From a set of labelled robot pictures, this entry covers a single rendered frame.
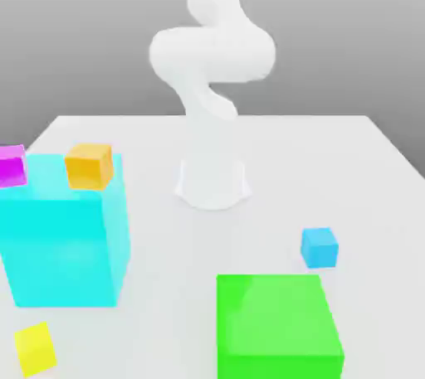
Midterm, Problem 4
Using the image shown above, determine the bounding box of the large green box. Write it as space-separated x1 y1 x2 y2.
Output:
216 273 345 379

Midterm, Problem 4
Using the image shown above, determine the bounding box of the small magenta cube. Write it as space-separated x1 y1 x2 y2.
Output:
0 143 28 188

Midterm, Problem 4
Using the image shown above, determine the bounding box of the small orange cube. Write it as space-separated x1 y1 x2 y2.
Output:
64 143 115 192

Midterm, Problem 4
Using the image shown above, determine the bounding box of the small yellow cube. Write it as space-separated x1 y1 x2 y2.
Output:
13 321 58 379

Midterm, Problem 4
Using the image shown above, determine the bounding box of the large cyan box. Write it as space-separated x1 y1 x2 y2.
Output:
0 153 132 309

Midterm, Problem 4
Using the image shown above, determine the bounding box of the small blue cube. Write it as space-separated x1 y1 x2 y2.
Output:
300 226 340 270

